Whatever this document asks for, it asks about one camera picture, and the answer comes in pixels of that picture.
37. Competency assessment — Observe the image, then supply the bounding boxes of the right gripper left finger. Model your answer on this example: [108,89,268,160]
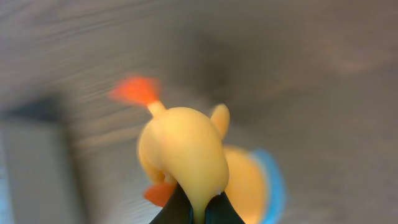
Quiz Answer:
[149,184,193,224]

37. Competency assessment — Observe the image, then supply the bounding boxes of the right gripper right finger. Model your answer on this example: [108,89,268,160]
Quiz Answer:
[205,192,244,224]

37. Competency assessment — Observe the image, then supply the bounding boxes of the white cardboard box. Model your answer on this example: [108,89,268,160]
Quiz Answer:
[1,119,86,224]

